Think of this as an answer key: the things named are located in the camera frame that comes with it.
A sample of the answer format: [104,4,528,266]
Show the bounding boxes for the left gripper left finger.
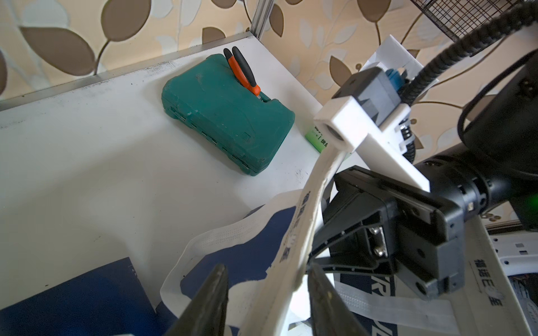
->
[165,264,228,336]

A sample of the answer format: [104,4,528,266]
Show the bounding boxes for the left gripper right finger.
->
[308,264,369,336]

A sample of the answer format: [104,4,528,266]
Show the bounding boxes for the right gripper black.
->
[308,166,465,299]

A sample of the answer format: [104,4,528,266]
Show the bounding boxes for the white receipt paper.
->
[239,144,346,335]

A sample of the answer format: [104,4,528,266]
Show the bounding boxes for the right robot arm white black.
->
[308,51,537,300]

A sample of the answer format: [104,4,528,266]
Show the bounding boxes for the green white tissue pack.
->
[305,126,328,153]

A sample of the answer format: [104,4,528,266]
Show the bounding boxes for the orange black pliers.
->
[224,46,261,99]

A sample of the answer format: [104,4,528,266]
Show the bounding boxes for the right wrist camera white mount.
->
[314,36,430,192]

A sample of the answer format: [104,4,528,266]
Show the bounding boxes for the right wall wire basket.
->
[411,0,523,41]

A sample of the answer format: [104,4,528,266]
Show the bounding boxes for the black corrugated cable conduit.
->
[401,0,538,106]

